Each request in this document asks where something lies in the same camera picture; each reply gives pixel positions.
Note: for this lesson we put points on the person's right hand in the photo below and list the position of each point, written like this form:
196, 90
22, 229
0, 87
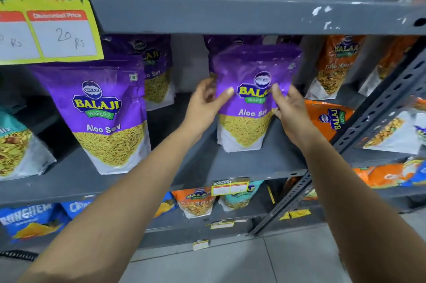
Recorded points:
296, 119

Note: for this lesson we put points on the person's left hand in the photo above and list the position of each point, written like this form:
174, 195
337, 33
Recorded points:
199, 109

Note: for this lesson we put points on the person's left thumb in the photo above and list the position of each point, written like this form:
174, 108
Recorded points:
223, 97

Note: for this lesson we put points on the person's right thumb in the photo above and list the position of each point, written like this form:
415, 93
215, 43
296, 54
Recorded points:
279, 95

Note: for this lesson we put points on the purple snack packet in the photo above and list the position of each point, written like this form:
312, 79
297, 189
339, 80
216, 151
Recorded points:
156, 59
219, 43
106, 106
253, 63

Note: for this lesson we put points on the person's right forearm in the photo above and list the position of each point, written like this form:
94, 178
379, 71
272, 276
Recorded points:
359, 213

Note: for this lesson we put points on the person's left forearm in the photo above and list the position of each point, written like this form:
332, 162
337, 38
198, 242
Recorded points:
116, 213

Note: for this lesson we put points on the grey metal shelf rack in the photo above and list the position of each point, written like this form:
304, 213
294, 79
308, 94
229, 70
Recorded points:
233, 9

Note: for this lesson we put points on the yellow shelf price label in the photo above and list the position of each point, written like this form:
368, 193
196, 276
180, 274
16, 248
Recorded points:
222, 225
298, 214
229, 188
200, 244

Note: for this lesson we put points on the small teal snack packet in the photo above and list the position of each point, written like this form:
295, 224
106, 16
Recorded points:
239, 198

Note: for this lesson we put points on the grey slotted metal rack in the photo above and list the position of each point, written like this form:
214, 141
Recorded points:
382, 103

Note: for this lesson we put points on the small orange snack packet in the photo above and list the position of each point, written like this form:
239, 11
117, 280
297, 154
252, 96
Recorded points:
196, 201

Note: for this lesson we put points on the white orange snack packet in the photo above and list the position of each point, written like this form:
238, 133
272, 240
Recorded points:
396, 134

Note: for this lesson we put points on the blue yellow chips packet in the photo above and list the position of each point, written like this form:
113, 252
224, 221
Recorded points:
165, 205

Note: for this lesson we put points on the orange blue snack packet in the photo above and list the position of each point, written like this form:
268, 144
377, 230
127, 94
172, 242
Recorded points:
386, 174

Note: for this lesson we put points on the green yellow price sign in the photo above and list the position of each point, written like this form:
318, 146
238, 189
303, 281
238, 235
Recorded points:
50, 3

